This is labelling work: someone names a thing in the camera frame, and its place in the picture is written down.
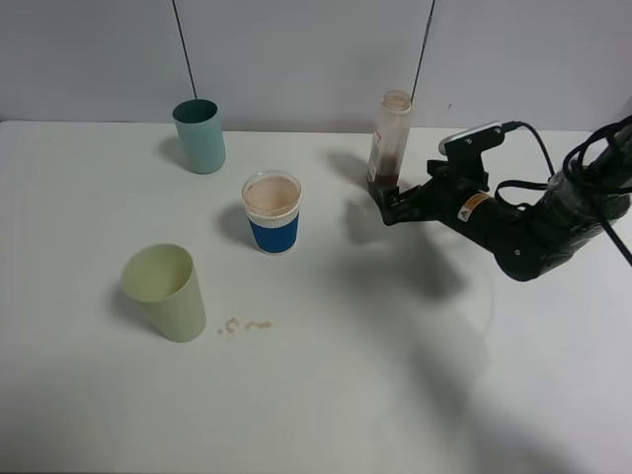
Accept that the clear plastic drink bottle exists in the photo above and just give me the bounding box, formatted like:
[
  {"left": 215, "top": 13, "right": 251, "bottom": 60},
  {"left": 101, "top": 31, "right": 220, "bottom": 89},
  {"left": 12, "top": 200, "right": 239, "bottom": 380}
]
[{"left": 367, "top": 90, "right": 412, "bottom": 187}]

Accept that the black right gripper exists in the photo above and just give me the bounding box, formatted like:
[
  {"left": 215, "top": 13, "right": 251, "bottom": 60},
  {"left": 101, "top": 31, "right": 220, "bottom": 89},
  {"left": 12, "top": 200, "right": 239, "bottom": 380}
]
[{"left": 367, "top": 158, "right": 491, "bottom": 226}]

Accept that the glass cup with blue sleeve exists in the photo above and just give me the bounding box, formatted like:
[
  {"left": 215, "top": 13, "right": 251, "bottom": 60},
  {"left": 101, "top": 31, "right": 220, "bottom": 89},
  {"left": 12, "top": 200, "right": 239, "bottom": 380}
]
[{"left": 242, "top": 170, "right": 302, "bottom": 255}]

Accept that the light green plastic cup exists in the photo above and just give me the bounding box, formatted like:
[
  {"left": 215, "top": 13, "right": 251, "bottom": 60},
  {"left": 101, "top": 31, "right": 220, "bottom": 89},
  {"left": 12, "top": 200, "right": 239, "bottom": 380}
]
[{"left": 120, "top": 243, "right": 206, "bottom": 343}]

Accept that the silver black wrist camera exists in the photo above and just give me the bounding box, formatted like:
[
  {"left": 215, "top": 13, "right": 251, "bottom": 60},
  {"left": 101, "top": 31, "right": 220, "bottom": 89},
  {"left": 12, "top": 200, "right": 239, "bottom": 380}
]
[{"left": 437, "top": 121, "right": 506, "bottom": 157}]

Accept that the teal plastic cup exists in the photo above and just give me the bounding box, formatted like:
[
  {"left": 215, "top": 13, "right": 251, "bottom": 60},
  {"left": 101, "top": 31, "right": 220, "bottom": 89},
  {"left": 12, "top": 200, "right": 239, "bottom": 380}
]
[{"left": 172, "top": 99, "right": 226, "bottom": 174}]

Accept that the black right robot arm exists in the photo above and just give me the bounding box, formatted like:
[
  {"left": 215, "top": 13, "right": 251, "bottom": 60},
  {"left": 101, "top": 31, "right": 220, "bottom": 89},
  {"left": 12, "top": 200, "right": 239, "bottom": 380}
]
[{"left": 368, "top": 118, "right": 631, "bottom": 281}]

